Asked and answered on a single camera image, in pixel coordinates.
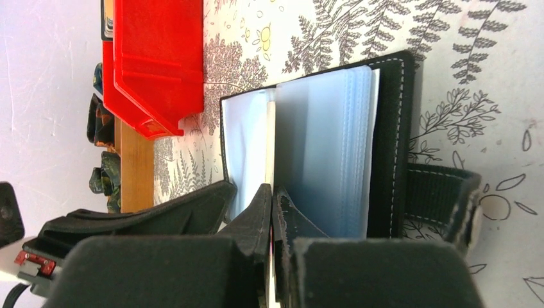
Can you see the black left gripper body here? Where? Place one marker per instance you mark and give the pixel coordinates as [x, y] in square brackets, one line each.
[27, 270]

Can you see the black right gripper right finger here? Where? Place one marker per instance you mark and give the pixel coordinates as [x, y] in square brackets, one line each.
[313, 270]

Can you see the black leather card holder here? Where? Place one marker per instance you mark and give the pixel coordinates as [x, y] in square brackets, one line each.
[338, 142]

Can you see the wooden compartment tray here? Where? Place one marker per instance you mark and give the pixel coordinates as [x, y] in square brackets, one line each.
[137, 168]

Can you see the dark green rolled cloth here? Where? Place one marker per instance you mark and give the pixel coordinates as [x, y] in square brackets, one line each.
[98, 78]

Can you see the stack of credit cards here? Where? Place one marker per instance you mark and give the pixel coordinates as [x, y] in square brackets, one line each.
[107, 19]

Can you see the red plastic bin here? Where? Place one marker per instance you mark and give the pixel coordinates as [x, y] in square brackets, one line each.
[153, 69]

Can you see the floral patterned table mat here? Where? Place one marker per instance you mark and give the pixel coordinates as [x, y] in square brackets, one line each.
[478, 104]

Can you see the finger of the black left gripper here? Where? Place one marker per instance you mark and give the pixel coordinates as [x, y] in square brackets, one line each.
[197, 213]

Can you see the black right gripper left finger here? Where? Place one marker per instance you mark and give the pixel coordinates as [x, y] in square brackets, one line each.
[227, 269]

